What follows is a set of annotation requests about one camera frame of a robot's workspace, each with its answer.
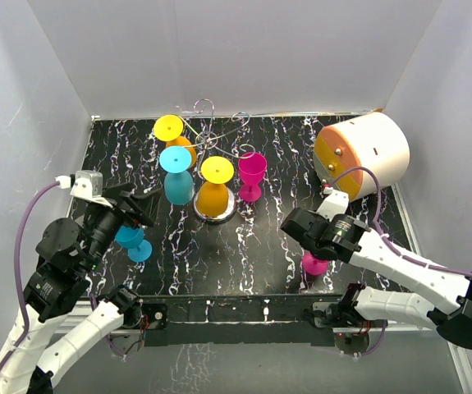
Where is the orange wine glass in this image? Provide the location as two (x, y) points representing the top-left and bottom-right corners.
(153, 114), (197, 167)
(195, 156), (235, 218)

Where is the pink wine glass front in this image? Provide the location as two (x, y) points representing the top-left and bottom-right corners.
(301, 252), (329, 276)

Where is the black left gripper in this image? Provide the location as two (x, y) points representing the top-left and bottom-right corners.
(82, 180), (163, 269)

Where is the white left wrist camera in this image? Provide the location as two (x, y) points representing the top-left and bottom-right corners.
(55, 170), (112, 208)

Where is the orange wine glass front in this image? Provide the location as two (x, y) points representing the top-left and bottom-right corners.
(195, 156), (235, 218)

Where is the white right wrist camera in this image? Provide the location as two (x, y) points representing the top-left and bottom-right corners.
(316, 186), (350, 220)

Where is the pink wine glass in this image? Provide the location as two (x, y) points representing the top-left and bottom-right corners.
(301, 252), (329, 276)
(238, 153), (268, 203)

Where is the chrome wine glass rack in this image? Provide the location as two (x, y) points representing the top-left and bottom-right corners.
(183, 98), (256, 225)

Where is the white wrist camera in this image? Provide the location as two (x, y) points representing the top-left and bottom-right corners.
(316, 186), (350, 220)
(55, 170), (112, 208)

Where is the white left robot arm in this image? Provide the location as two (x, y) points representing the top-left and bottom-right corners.
(0, 181), (163, 393)

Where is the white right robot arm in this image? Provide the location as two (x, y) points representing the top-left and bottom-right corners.
(281, 208), (472, 350)

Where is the blue wine glass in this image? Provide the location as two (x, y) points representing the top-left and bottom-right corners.
(159, 146), (195, 205)
(115, 226), (153, 263)

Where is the white orange cylindrical container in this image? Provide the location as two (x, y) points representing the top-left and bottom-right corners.
(313, 112), (410, 201)

